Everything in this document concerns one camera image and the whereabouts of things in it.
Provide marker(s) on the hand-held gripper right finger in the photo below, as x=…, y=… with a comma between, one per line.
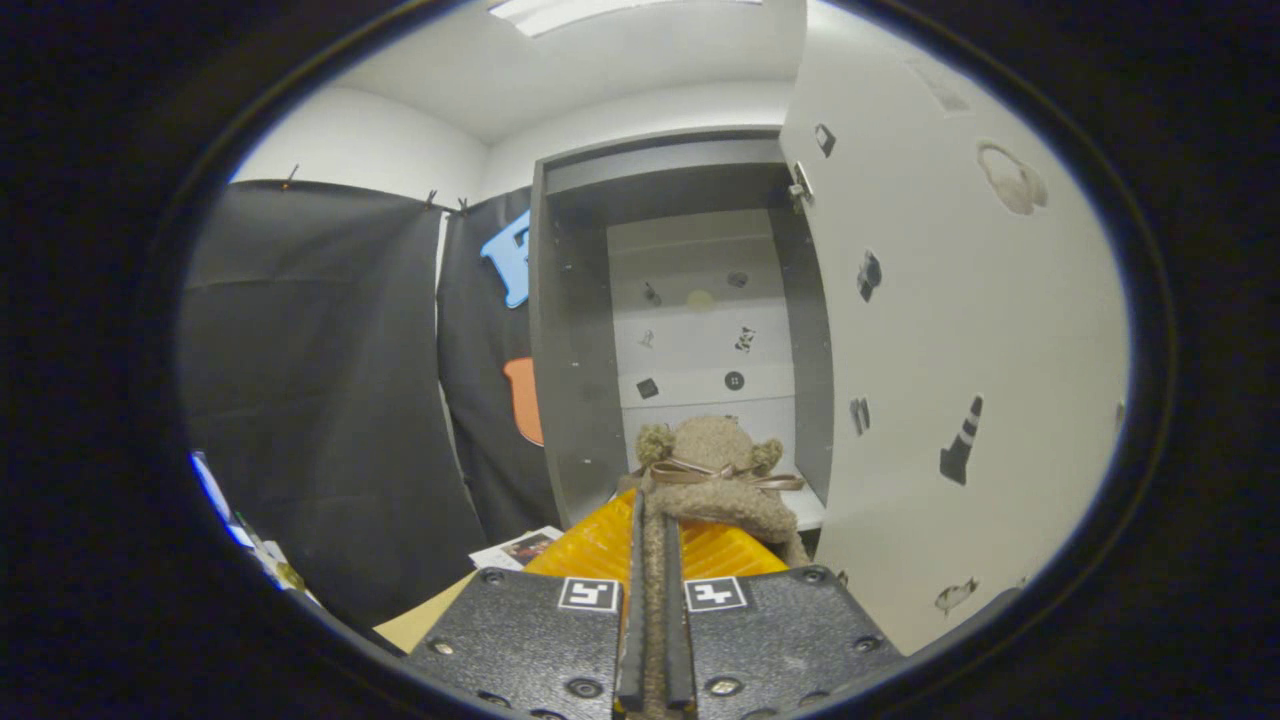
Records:
x=676, y=650

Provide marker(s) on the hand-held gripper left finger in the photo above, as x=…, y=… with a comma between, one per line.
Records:
x=632, y=650

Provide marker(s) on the grey shoe cabinet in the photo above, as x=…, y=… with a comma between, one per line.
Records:
x=570, y=400

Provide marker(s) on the grey shoe cabinet door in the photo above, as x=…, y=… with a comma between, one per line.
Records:
x=950, y=350

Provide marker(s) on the stack of books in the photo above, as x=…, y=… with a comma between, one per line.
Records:
x=515, y=548

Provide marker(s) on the white tray with small items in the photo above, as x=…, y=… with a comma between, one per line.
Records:
x=270, y=555

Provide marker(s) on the black backdrop cloth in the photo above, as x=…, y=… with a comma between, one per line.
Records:
x=320, y=380

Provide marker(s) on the row of black cloth clips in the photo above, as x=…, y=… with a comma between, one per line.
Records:
x=430, y=199

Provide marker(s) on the large ceiling light panel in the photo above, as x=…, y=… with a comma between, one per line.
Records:
x=560, y=12

